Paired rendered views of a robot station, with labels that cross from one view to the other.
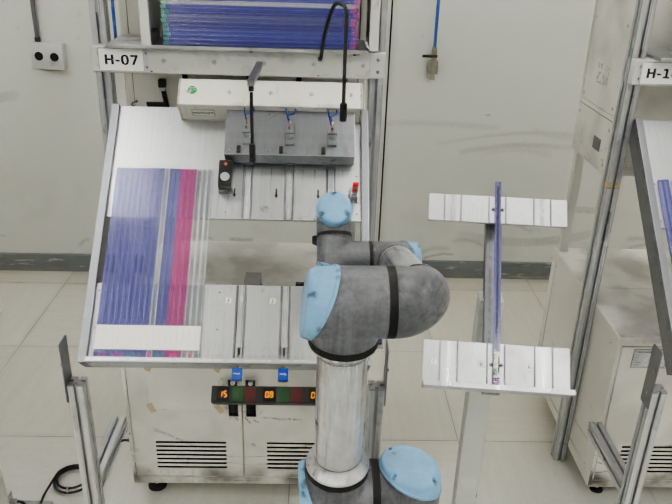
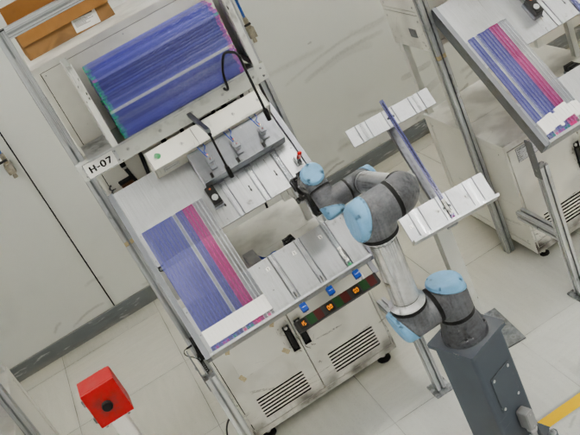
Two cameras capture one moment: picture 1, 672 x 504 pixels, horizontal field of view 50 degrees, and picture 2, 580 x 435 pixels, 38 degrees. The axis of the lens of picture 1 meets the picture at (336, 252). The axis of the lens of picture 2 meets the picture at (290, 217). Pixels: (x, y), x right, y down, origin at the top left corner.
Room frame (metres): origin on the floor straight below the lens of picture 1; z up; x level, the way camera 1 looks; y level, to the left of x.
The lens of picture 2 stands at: (-0.99, 0.49, 2.28)
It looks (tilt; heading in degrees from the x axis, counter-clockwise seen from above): 27 degrees down; 351
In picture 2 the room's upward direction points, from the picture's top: 27 degrees counter-clockwise
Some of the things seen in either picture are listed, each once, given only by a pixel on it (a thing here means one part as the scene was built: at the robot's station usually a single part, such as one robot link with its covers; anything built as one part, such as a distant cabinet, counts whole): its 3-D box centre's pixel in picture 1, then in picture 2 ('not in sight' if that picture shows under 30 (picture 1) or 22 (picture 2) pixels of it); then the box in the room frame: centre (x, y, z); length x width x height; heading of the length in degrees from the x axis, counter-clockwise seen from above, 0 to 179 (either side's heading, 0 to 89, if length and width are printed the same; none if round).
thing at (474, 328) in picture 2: not in sight; (460, 320); (1.04, -0.15, 0.60); 0.15 x 0.15 x 0.10
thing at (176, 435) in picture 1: (252, 361); (276, 315); (2.08, 0.28, 0.31); 0.70 x 0.65 x 0.62; 92
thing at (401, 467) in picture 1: (405, 488); (447, 294); (1.04, -0.14, 0.72); 0.13 x 0.12 x 0.14; 94
